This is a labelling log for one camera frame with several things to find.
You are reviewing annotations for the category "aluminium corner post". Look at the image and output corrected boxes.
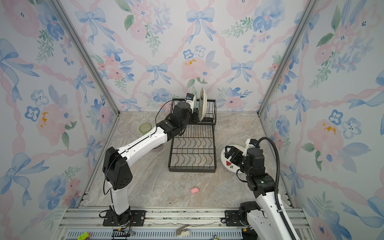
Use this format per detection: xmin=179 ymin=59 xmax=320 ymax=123
xmin=47 ymin=0 xmax=121 ymax=115
xmin=257 ymin=0 xmax=318 ymax=117

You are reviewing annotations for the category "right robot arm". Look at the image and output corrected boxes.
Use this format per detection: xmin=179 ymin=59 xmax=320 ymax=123
xmin=224 ymin=146 xmax=300 ymax=240

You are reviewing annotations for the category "clear glass cup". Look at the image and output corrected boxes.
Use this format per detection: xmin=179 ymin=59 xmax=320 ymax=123
xmin=118 ymin=123 xmax=132 ymax=134

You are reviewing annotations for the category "cream patterned plate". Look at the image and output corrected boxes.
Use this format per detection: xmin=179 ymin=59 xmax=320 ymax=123
xmin=199 ymin=88 xmax=208 ymax=122

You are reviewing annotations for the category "black corrugated cable hose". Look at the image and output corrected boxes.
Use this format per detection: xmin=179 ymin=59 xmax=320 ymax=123
xmin=254 ymin=136 xmax=298 ymax=240

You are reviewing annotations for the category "black wire dish rack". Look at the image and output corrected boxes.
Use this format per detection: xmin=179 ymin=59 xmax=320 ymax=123
xmin=168 ymin=100 xmax=217 ymax=173

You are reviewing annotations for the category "left aluminium corner post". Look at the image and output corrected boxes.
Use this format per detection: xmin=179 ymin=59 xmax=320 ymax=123
xmin=47 ymin=0 xmax=121 ymax=115

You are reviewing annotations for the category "white floral plate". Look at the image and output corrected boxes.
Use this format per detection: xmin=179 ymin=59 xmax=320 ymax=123
xmin=220 ymin=144 xmax=245 ymax=174

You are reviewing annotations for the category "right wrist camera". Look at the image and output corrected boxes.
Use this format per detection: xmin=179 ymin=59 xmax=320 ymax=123
xmin=245 ymin=139 xmax=258 ymax=152

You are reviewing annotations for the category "green yellow small toy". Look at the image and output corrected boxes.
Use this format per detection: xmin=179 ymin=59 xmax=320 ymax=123
xmin=77 ymin=232 xmax=90 ymax=240

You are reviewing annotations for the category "aluminium rail frame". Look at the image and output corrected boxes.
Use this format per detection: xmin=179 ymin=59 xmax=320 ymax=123
xmin=56 ymin=206 xmax=316 ymax=240

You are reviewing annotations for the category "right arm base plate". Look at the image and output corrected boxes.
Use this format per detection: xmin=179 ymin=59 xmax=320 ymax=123
xmin=221 ymin=210 xmax=258 ymax=228

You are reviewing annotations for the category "light green ceramic bowl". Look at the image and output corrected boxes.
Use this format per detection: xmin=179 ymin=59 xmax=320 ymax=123
xmin=152 ymin=144 xmax=165 ymax=151

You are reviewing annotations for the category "pink eraser piece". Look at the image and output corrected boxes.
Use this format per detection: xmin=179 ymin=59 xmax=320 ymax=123
xmin=190 ymin=187 xmax=200 ymax=194

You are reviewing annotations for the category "pale green plate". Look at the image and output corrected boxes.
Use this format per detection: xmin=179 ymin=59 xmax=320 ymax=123
xmin=192 ymin=87 xmax=199 ymax=112

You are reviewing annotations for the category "right aluminium corner post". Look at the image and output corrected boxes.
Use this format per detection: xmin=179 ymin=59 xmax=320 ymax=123
xmin=257 ymin=0 xmax=318 ymax=117

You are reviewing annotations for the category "green glass cup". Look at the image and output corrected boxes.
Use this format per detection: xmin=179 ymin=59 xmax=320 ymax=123
xmin=139 ymin=123 xmax=153 ymax=136

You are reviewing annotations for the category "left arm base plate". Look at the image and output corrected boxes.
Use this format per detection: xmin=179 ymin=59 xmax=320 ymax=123
xmin=102 ymin=210 xmax=146 ymax=227

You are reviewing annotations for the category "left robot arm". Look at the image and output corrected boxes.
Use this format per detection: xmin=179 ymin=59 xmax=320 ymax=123
xmin=103 ymin=102 xmax=193 ymax=227

